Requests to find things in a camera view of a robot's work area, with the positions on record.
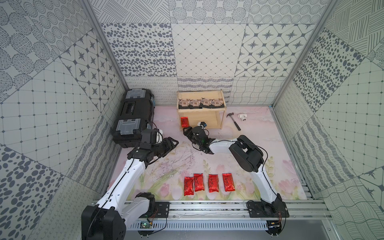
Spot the red tea bag one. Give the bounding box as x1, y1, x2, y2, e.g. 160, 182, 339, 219
180, 117, 190, 129

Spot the floral tea bag one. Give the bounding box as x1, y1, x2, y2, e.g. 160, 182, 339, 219
178, 99, 191, 109

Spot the red tea bag two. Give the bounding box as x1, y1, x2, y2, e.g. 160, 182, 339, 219
184, 177, 194, 196

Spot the floral tea bag four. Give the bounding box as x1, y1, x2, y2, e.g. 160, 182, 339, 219
211, 99, 225, 109

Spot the red tea bag three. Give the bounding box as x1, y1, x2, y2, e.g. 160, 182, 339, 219
194, 173, 205, 192

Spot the red tea bag four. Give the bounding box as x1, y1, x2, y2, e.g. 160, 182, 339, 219
208, 174, 219, 193

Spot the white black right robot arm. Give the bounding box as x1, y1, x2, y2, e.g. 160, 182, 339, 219
183, 126, 284, 213

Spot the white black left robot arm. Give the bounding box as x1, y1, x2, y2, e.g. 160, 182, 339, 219
81, 129, 179, 240

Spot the light wooden shelf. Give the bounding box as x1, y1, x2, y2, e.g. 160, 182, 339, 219
177, 90, 227, 130

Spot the red tea bag five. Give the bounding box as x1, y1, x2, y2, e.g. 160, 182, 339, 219
222, 173, 236, 192

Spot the black plastic toolbox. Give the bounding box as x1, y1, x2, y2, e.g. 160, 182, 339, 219
112, 89, 155, 148

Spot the white pipe fitting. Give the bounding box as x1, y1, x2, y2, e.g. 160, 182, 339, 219
238, 114, 248, 122

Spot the green circuit board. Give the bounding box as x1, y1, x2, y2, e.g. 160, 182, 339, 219
140, 222, 152, 229

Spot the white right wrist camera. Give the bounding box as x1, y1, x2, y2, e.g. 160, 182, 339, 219
198, 122, 207, 129

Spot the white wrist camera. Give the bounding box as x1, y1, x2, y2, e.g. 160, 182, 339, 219
155, 129, 164, 144
198, 122, 207, 129

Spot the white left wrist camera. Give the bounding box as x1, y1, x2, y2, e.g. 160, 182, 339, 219
155, 129, 164, 144

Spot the black handled hammer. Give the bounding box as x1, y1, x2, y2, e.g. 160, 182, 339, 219
227, 113, 241, 131

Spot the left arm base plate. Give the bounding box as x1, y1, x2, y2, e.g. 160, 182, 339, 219
139, 202, 170, 219

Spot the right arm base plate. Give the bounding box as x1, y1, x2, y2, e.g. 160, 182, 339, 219
246, 200, 290, 218

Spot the aluminium mounting rail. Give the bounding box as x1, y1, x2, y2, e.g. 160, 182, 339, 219
155, 199, 332, 221

